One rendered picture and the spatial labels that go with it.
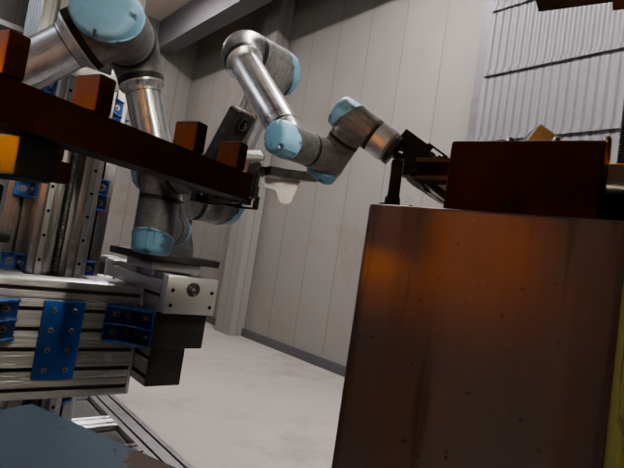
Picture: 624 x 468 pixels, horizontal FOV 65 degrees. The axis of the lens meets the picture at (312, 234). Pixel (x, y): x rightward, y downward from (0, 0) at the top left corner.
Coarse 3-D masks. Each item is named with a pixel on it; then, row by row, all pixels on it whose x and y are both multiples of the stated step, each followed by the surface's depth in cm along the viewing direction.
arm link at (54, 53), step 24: (72, 0) 85; (96, 0) 86; (120, 0) 87; (72, 24) 86; (96, 24) 85; (120, 24) 86; (144, 24) 91; (48, 48) 87; (72, 48) 88; (96, 48) 89; (120, 48) 91; (144, 48) 96; (48, 72) 89; (72, 72) 93
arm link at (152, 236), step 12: (144, 204) 89; (156, 204) 88; (168, 204) 89; (144, 216) 88; (156, 216) 88; (168, 216) 90; (144, 228) 88; (156, 228) 88; (168, 228) 90; (180, 228) 97; (132, 240) 89; (144, 240) 88; (156, 240) 88; (168, 240) 90; (144, 252) 89; (156, 252) 89; (168, 252) 91
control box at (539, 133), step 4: (540, 124) 99; (536, 128) 99; (540, 128) 98; (544, 128) 98; (532, 132) 99; (536, 132) 99; (540, 132) 98; (544, 132) 98; (548, 132) 98; (528, 136) 99; (532, 136) 99; (536, 136) 98; (540, 136) 98; (544, 136) 98; (548, 136) 98; (552, 136) 98; (520, 140) 110; (524, 140) 102; (528, 140) 99; (532, 140) 98; (536, 140) 98; (540, 140) 98; (544, 140) 98
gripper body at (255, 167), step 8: (216, 160) 81; (248, 168) 80; (256, 168) 82; (256, 176) 82; (256, 184) 83; (192, 192) 85; (200, 192) 84; (256, 192) 82; (192, 200) 85; (200, 200) 85; (208, 200) 80; (216, 200) 79; (224, 200) 79; (232, 200) 79; (240, 200) 79; (256, 200) 84; (240, 208) 85; (248, 208) 84; (256, 208) 83
